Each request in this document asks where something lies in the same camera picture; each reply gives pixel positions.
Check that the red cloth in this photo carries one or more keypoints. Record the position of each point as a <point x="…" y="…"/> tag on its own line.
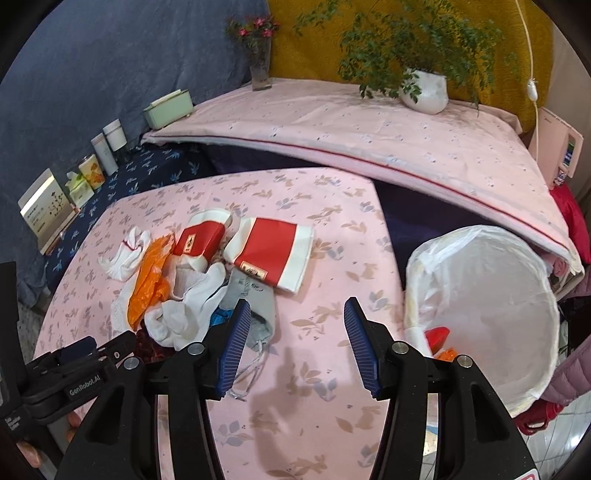
<point x="574" y="219"/>

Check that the red object on floor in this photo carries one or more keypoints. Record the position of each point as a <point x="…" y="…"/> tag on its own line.
<point x="537" y="418"/>

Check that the white lined trash bin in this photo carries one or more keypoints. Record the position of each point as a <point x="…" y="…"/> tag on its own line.
<point x="491" y="290"/>

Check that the orange floral paper cup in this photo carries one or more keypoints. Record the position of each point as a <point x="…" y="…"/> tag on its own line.
<point x="91" y="170"/>

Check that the white product box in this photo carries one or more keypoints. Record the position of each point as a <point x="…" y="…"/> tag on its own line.
<point x="47" y="210"/>

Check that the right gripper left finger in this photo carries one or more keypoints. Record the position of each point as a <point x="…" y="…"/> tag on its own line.
<point x="200" y="372"/>

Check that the red envelope box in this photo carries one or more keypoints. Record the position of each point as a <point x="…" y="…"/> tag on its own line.
<point x="436" y="338"/>

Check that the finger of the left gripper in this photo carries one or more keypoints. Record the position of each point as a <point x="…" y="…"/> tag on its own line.
<point x="63" y="380"/>

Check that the orange plastic wrapper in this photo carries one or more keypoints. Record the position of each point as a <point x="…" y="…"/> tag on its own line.
<point x="151" y="286"/>

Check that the pink water dispenser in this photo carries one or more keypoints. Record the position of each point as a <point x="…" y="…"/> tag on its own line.
<point x="556" y="146"/>

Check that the left human hand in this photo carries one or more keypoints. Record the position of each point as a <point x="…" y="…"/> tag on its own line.
<point x="54" y="438"/>

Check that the white sock with red thread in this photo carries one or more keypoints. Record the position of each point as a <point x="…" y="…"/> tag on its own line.
<point x="124" y="264"/>

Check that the small green tissue pack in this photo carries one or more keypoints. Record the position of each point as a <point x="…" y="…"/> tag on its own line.
<point x="79" y="189"/>

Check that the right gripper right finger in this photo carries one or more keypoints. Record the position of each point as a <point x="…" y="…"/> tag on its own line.
<point x="393" y="371"/>

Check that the potted green plant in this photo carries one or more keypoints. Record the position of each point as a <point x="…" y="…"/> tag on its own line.
<point x="388" y="45"/>

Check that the pink leaf-print tablecloth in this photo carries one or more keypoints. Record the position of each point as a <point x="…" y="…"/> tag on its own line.
<point x="307" y="416"/>

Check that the blue fabric backdrop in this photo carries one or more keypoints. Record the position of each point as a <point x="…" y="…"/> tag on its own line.
<point x="89" y="63"/>

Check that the tall white tube bottle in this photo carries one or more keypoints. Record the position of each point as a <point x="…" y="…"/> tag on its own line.
<point x="104" y="154"/>

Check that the white crumpled tissue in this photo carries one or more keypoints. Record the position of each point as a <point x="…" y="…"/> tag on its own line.
<point x="185" y="317"/>

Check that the flattened red white paper cup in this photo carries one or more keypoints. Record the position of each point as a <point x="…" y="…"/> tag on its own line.
<point x="272" y="251"/>

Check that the mustard yellow fabric backdrop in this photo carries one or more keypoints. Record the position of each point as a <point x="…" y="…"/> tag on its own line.
<point x="527" y="30"/>

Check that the glass vase with flowers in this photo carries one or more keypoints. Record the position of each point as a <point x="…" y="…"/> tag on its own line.
<point x="255" y="37"/>

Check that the pink white-dotted tablecloth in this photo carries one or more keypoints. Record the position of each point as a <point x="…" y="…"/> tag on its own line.
<point x="471" y="157"/>

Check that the white cylindrical jar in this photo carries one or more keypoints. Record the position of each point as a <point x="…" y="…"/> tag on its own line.
<point x="115" y="136"/>

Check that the navy floral cloth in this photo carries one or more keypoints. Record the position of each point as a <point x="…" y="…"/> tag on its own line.
<point x="150" y="167"/>

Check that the orange printed plastic bag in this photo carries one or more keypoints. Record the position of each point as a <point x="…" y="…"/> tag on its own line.
<point x="448" y="355"/>

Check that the mint green tissue box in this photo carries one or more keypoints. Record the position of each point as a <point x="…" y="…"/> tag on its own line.
<point x="167" y="109"/>

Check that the pink padded jacket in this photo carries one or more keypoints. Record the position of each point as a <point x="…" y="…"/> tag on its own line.
<point x="571" y="378"/>

